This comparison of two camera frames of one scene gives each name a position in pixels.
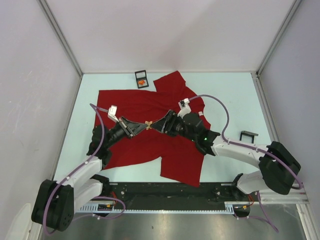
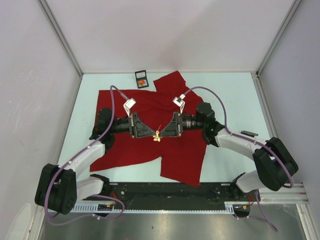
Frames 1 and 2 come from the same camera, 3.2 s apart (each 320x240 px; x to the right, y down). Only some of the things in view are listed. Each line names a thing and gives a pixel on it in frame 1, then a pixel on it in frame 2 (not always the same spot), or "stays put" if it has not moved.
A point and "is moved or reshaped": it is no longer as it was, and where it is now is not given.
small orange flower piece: (141, 82) stays put
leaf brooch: (148, 123) is moved or reshaped
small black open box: (141, 79) stays put
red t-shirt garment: (180, 159) stays put
